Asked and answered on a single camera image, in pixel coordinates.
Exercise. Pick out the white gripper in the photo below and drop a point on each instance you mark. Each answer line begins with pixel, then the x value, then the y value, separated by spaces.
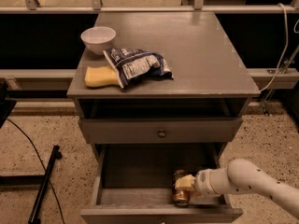
pixel 204 183

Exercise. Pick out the orange soda can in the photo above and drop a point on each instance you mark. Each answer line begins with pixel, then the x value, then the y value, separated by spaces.
pixel 181 197

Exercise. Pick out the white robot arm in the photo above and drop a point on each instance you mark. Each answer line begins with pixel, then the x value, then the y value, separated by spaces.
pixel 241 176

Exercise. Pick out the upper grey drawer with knob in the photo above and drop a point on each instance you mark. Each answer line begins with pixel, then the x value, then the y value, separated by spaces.
pixel 159 131

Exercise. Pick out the open grey lower drawer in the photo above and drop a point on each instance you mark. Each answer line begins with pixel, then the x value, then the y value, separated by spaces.
pixel 133 185

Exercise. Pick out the grey wooden drawer cabinet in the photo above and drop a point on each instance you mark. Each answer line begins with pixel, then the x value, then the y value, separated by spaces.
pixel 209 79

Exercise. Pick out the blue white chip bag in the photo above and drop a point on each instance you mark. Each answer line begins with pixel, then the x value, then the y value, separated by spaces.
pixel 133 64

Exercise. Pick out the yellow sponge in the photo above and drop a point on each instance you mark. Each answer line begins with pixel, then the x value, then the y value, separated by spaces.
pixel 100 77

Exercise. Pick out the white ceramic bowl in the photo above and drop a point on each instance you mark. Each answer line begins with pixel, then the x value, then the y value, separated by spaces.
pixel 98 38

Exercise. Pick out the black stand leg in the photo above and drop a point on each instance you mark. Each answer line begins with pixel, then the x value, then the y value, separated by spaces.
pixel 42 181

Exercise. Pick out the black box at left edge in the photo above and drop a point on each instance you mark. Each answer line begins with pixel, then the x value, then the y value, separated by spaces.
pixel 6 103

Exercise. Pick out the metal railing frame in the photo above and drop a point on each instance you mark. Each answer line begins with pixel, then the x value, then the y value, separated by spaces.
pixel 93 3

